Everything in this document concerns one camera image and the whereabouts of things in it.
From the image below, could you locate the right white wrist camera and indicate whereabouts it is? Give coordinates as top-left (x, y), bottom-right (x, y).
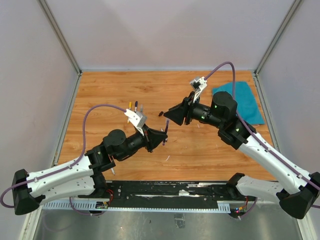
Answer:
top-left (189, 76), bottom-right (208, 103)

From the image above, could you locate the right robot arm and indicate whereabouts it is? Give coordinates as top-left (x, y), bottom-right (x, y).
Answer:
top-left (163, 91), bottom-right (320, 220)

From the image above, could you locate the purple gel pen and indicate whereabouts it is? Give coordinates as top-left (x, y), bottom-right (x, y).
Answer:
top-left (162, 118), bottom-right (170, 146)

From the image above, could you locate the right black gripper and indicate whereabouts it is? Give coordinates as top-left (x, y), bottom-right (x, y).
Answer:
top-left (163, 91), bottom-right (224, 129)

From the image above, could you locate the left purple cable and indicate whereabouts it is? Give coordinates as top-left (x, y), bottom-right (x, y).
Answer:
top-left (0, 104), bottom-right (128, 209)

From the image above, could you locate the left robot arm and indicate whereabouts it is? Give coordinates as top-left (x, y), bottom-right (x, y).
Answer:
top-left (12, 125), bottom-right (168, 216)

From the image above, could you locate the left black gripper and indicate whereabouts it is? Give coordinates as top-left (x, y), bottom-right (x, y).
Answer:
top-left (116, 124), bottom-right (168, 161)

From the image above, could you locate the yellow capped white marker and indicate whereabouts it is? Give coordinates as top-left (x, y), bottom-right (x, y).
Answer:
top-left (127, 101), bottom-right (133, 124)

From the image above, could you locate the white marker blue end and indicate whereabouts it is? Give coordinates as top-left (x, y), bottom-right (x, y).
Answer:
top-left (134, 101), bottom-right (138, 112)

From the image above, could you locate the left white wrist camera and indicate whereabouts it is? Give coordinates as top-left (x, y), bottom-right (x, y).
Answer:
top-left (124, 108), bottom-right (147, 132)

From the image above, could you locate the teal cloth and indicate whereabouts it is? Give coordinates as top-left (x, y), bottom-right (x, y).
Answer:
top-left (211, 81), bottom-right (266, 125)

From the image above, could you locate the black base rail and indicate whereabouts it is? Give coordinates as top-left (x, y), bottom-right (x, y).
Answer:
top-left (106, 180), bottom-right (245, 210)

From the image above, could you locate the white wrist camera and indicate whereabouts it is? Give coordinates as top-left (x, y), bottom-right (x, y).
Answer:
top-left (189, 76), bottom-right (208, 103)
top-left (124, 108), bottom-right (147, 132)

